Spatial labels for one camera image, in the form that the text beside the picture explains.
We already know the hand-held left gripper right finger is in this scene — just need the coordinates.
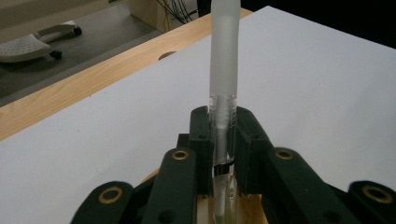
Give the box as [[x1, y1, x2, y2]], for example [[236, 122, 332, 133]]
[[233, 105, 276, 196]]

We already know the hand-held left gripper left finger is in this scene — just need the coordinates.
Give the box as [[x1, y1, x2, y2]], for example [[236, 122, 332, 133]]
[[177, 105, 216, 197]]

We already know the clear plastic test tube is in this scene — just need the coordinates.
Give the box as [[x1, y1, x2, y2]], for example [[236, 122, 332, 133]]
[[208, 0, 242, 224]]

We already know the white table board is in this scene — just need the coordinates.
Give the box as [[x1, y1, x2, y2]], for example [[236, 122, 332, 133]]
[[0, 5, 396, 224]]

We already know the wooden table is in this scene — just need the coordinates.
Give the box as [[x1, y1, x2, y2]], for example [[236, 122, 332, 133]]
[[0, 7, 254, 143]]

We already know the wooden desk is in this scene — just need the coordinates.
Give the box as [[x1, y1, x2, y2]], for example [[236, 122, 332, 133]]
[[127, 0, 171, 34]]

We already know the white office chair base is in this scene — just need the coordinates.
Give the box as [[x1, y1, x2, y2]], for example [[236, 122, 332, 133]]
[[0, 20, 83, 63]]

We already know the bundle of hanging cables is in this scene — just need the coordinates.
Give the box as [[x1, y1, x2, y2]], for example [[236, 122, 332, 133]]
[[155, 0, 200, 25]]

